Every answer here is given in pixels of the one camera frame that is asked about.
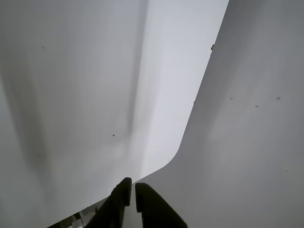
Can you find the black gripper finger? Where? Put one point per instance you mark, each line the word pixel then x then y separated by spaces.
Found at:
pixel 114 209
pixel 156 211

